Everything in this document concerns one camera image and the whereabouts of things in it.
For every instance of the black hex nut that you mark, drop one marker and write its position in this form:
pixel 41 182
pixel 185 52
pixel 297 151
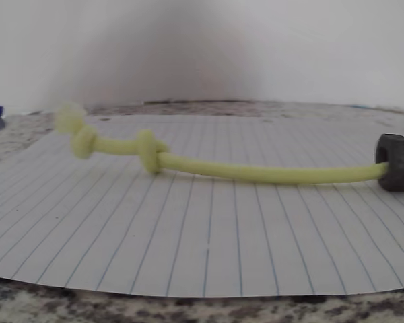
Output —
pixel 399 168

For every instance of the lined paper sheet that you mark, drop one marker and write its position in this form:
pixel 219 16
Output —
pixel 188 235

